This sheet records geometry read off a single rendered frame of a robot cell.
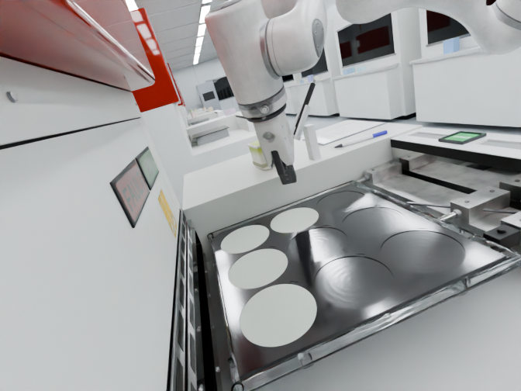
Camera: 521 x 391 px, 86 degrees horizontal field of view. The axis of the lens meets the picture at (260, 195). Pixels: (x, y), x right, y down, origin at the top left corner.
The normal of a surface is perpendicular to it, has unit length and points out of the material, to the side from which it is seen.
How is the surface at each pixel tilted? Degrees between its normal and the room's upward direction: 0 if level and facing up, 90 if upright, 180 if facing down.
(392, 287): 0
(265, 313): 0
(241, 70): 109
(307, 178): 90
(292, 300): 0
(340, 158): 90
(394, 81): 90
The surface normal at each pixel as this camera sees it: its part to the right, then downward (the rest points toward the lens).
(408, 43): 0.25, 0.29
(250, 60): -0.26, 0.69
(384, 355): -0.27, -0.89
